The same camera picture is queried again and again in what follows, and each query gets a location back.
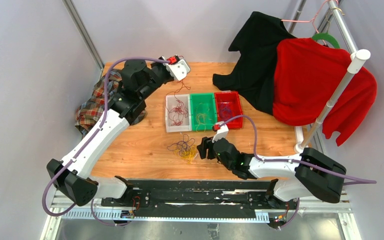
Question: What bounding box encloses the wire pile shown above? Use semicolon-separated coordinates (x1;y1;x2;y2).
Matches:
166;133;200;164

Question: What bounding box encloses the red wire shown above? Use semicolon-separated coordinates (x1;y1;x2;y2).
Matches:
167;98;190;127
168;78;192;100

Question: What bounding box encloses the purple wire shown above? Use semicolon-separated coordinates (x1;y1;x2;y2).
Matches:
219;101;235;122

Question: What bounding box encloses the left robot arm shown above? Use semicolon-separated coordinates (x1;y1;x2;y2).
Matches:
46;55;191;207

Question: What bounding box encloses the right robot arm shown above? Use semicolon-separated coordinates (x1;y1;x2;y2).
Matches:
197;137;346;209

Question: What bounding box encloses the white plastic bin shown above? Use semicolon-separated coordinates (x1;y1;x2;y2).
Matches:
165;94;192;133

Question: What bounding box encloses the green plastic bin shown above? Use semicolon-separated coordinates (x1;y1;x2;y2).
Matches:
190;92;218;132

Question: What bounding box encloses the red plastic bin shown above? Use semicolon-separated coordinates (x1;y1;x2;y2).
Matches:
214;91;243;122

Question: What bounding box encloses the plaid flannel shirt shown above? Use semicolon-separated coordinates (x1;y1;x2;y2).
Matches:
75;69;147;137

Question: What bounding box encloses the black shirt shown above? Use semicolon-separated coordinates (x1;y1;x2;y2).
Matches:
212;11;294;115

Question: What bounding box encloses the red sweater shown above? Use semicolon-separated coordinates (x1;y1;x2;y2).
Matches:
272;38;377;146

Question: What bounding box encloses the green clothes hanger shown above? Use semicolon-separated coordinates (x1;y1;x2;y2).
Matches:
311;32;341;49

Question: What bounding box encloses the white clothes rack pole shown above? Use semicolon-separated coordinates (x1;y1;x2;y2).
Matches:
294;49;371;153

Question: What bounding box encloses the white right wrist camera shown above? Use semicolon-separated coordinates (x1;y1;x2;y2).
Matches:
212;122;229;143

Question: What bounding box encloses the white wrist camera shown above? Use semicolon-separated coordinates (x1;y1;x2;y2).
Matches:
163;55;191;81
212;122;229;143

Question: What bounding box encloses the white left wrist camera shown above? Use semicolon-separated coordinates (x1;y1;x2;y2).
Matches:
163;55;191;81

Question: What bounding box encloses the pink wire hanger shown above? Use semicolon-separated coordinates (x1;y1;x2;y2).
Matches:
281;0;331;34

